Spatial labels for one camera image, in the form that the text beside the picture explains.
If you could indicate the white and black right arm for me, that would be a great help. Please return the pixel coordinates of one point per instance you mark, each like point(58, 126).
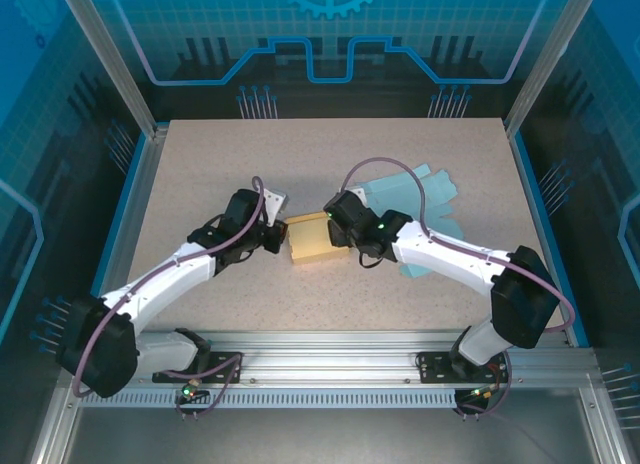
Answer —
point(440, 249)

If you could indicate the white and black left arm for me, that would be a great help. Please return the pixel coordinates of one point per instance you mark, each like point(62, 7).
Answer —
point(165, 279)

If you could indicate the blue table edge strip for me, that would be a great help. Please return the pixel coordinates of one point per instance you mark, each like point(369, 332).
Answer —
point(538, 209)
point(113, 234)

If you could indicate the small LED circuit board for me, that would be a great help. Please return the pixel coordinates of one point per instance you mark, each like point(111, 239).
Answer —
point(192, 390)
point(480, 393)

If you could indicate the light blue paper box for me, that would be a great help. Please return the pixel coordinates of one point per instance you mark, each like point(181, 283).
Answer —
point(395, 189)

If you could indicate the aluminium lower side rail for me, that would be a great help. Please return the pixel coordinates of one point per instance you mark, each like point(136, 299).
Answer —
point(57, 424)
point(606, 424)

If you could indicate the grey metal bottom panel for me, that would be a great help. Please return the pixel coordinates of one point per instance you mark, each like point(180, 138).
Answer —
point(325, 439)

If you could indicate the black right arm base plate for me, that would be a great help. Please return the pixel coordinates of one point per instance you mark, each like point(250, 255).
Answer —
point(435, 369)

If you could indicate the aluminium front beam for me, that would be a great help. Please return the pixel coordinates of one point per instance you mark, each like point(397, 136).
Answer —
point(325, 356)

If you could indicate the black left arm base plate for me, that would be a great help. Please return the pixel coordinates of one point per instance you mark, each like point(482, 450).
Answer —
point(225, 371)

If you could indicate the aluminium frame post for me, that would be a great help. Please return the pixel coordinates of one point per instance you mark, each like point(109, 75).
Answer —
point(541, 59)
point(116, 59)

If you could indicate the yellow paper box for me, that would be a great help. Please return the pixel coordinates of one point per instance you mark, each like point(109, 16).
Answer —
point(310, 239)

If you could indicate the aluminium table side rail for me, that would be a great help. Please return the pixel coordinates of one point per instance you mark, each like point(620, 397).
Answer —
point(142, 184)

